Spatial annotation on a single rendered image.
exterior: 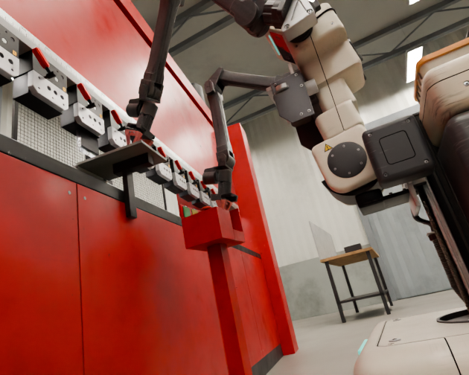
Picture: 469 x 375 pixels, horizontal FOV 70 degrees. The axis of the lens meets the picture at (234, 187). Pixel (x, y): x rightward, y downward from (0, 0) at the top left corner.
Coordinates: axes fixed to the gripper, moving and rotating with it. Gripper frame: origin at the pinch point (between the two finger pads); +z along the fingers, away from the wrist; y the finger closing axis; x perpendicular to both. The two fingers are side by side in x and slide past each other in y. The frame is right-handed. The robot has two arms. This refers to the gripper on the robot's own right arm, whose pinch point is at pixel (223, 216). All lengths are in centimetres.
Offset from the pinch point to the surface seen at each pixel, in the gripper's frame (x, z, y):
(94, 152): 35, -22, 40
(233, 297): 6.1, 31.4, -9.0
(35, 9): 65, -65, 43
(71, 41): 48, -65, 47
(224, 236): 13.6, 9.6, -8.2
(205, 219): 15.5, 3.7, -1.1
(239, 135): -179, -118, 83
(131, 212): 36.1, 3.6, 16.1
